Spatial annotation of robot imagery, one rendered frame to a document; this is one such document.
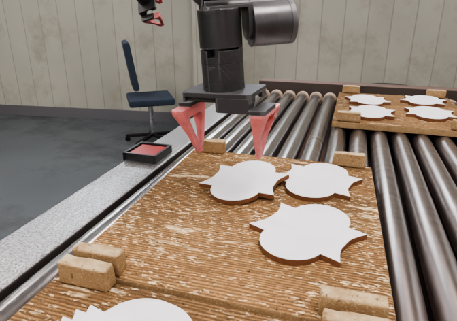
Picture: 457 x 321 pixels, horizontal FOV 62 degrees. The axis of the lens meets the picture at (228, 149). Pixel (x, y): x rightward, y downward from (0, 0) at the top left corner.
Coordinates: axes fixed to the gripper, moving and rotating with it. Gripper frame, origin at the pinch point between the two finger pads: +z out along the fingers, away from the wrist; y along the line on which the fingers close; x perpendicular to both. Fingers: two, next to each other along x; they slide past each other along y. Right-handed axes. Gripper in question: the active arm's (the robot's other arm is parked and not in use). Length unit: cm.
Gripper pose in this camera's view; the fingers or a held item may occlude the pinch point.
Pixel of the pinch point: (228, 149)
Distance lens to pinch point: 56.2
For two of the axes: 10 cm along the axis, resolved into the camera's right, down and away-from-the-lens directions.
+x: -4.2, 3.6, -8.4
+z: 0.7, 9.3, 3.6
